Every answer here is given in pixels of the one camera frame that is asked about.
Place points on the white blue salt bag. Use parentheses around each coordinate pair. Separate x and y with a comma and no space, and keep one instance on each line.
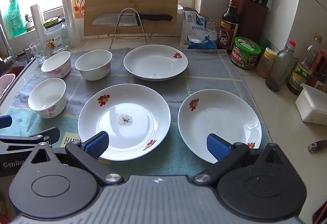
(199,32)

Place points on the white floral plate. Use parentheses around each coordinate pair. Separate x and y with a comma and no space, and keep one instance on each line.
(132,101)
(219,116)
(153,63)

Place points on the glass jar with lid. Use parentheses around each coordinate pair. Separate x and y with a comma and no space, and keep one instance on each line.
(55,40)

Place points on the red label bottle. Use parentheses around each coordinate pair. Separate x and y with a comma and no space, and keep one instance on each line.
(319,68)

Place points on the white floral bowl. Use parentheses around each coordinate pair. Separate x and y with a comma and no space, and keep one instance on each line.
(93,65)
(46,96)
(57,64)

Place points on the small green lid jar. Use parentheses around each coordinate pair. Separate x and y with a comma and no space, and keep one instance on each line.
(264,44)

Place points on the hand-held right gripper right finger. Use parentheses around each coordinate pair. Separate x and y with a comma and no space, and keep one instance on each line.
(217,148)

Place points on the green dish soap bottle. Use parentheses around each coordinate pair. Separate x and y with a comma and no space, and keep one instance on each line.
(16,17)

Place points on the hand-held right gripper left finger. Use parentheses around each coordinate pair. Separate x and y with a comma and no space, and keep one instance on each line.
(98,143)

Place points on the steel sink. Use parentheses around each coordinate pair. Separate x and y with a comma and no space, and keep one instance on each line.
(18,68)

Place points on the metal faucet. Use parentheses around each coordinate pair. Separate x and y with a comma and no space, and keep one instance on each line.
(6,45)

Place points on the pink basin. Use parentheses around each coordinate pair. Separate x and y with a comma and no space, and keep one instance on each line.
(6,83)

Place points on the green lid sauce jar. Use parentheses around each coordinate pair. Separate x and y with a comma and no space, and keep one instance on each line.
(245,54)

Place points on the grey checked cloth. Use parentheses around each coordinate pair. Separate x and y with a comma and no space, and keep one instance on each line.
(204,73)

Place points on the binder clips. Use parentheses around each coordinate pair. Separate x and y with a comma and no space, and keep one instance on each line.
(210,23)

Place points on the dark red knife block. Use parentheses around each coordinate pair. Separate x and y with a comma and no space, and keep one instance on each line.
(251,19)

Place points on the clear bottle red cap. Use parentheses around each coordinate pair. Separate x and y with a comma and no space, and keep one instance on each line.
(279,68)

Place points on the white plastic box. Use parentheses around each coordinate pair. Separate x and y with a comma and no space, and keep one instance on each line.
(313,105)

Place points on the clear drinking glass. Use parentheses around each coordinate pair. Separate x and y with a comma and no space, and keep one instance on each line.
(39,51)

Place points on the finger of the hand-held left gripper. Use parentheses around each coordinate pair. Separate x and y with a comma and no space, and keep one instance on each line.
(5,121)
(48,134)

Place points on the dark vinegar bottle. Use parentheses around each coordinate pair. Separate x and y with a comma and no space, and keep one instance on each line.
(228,29)

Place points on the yellow lid spice jar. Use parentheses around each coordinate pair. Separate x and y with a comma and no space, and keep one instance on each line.
(265,63)

